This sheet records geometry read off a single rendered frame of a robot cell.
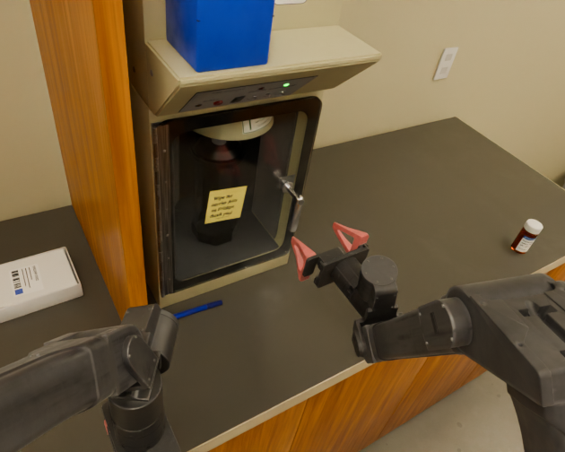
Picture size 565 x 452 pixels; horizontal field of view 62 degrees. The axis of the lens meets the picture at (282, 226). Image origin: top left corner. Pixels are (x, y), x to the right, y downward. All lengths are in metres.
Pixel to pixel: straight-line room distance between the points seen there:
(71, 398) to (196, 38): 0.39
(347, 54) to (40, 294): 0.73
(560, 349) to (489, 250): 1.05
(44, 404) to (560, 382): 0.35
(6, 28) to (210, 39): 0.59
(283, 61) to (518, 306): 0.43
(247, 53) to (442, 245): 0.88
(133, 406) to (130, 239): 0.29
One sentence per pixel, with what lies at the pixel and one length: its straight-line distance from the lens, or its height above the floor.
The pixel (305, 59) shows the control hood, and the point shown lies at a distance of 0.68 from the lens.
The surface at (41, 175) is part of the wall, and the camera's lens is 1.28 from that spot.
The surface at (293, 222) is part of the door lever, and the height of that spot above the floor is 1.15.
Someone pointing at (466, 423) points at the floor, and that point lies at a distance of 2.21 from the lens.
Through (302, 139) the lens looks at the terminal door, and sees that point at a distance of 0.89.
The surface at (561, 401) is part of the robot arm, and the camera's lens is 0.36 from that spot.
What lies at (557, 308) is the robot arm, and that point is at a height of 1.52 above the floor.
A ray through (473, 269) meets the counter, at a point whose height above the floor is 0.94.
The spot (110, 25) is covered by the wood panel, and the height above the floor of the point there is 1.57.
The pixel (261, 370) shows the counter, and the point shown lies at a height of 0.94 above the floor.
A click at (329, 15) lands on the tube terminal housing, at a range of 0.82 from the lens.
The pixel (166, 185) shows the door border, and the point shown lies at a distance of 0.80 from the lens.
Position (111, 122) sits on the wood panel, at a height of 1.45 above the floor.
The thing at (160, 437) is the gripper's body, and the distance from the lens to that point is 0.63.
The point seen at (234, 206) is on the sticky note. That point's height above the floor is 1.19.
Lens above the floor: 1.77
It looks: 42 degrees down
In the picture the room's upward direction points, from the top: 11 degrees clockwise
